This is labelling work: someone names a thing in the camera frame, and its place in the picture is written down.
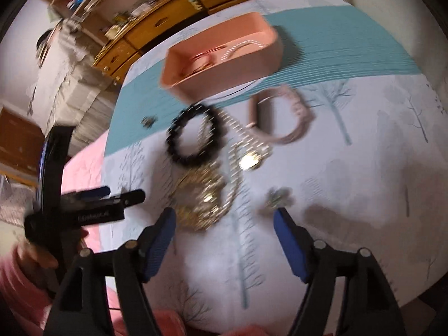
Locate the rose gold bangle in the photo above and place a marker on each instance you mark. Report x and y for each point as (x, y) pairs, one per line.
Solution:
(206, 55)

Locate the white fabric pile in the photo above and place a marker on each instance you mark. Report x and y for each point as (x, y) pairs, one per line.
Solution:
(70, 77)

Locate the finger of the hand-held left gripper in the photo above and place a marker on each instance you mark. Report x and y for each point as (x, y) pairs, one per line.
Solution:
(96, 192)
(129, 197)

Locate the person's left hand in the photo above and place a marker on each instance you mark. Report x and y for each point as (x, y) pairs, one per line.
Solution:
(35, 252)

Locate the wooden drawer cabinet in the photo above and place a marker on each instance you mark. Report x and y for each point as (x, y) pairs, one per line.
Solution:
(164, 17)

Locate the pink blanket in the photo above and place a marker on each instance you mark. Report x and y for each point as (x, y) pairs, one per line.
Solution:
(87, 168)

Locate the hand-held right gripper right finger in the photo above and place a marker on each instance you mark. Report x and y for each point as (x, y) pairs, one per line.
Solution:
(290, 248)

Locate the pink jewelry box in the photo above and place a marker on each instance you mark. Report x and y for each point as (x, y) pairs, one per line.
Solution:
(217, 73)

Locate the brown wooden door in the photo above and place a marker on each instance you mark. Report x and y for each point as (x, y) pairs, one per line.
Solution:
(17, 143)

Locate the small green brooch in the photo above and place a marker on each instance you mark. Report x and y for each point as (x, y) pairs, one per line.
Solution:
(278, 198)

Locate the tree printed bed sheet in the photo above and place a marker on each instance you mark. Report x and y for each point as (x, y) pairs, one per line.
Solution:
(350, 189)

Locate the person's left forearm pink sleeve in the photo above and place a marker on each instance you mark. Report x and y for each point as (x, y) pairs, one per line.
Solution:
(15, 290)

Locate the small dark earring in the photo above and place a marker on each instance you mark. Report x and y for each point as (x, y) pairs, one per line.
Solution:
(148, 121)

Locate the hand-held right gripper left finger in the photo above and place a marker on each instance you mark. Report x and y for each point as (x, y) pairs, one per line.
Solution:
(160, 246)

